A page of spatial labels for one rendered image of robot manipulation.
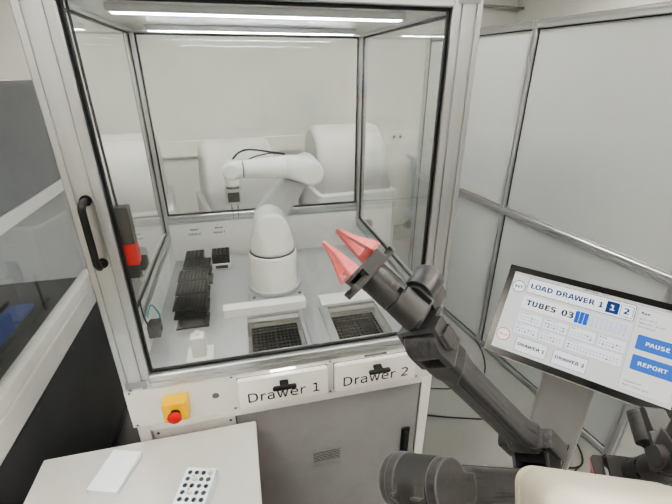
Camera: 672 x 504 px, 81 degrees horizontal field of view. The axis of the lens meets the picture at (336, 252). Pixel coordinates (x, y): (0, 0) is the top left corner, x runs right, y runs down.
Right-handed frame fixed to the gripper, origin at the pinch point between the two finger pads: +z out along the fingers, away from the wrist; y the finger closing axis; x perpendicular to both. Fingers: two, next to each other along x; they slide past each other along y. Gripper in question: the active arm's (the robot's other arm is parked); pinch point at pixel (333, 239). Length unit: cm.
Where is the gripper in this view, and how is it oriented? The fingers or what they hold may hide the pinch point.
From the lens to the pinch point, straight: 68.2
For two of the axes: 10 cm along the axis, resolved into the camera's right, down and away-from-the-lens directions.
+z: -7.3, -6.8, 0.8
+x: 2.1, -3.4, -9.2
